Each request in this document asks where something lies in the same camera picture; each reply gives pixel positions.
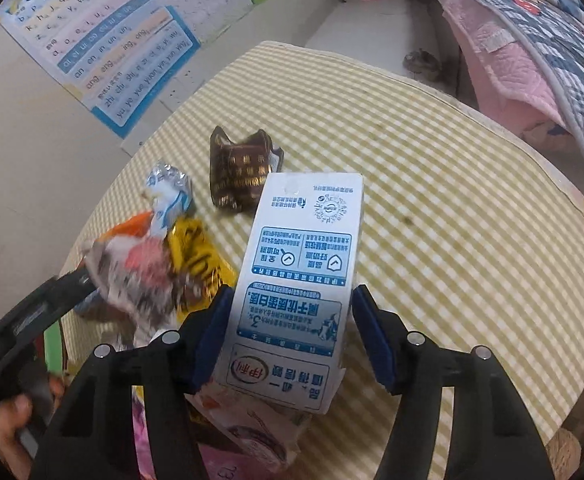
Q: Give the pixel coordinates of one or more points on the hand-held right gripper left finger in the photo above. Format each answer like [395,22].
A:
[211,345]

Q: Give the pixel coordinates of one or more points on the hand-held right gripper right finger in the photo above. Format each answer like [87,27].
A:
[372,340]

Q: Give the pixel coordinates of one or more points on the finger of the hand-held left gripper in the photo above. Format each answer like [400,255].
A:
[74,290]

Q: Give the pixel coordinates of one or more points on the orange and white wrapper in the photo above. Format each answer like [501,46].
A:
[131,270]

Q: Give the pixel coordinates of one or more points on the white and blue milk carton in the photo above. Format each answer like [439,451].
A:
[297,260]

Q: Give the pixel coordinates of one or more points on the brown cigarette pack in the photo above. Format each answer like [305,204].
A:
[242,170]

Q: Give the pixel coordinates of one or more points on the person's left hand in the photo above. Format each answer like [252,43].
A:
[9,425]

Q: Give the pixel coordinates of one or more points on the green rimmed round stool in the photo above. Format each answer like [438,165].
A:
[54,350]

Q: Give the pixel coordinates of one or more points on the yellow snack wrapper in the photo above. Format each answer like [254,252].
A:
[196,260]

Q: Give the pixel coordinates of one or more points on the white printed snack packet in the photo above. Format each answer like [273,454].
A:
[257,425]

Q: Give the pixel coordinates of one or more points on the blue and white foil wrapper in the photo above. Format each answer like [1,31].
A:
[169,195]

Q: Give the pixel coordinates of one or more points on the yellow checked tablecloth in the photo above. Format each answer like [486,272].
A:
[447,210]

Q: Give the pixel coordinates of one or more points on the slipper on floor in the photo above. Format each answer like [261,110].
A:
[422,64]

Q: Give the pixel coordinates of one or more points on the pink quilted blanket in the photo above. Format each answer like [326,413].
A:
[502,60]

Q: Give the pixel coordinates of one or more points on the dark blue plaid quilt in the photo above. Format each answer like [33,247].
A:
[562,45]

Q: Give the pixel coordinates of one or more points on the blue alphabet wall poster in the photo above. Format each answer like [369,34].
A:
[101,40]

